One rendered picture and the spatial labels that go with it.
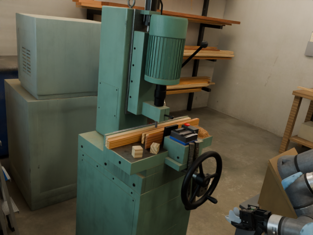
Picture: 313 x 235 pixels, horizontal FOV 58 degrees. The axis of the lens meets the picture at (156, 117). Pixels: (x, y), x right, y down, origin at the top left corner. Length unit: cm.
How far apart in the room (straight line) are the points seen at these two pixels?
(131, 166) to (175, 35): 60
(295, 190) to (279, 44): 362
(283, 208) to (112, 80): 112
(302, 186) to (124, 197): 80
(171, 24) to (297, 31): 345
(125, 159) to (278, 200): 84
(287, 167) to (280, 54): 323
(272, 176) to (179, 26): 90
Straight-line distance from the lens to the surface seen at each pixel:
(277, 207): 168
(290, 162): 162
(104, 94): 163
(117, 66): 151
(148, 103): 147
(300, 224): 119
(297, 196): 127
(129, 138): 137
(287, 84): 464
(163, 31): 131
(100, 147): 156
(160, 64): 132
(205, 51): 440
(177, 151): 132
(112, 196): 156
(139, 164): 125
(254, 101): 492
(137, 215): 144
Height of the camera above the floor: 149
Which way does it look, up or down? 19 degrees down
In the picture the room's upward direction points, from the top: 7 degrees clockwise
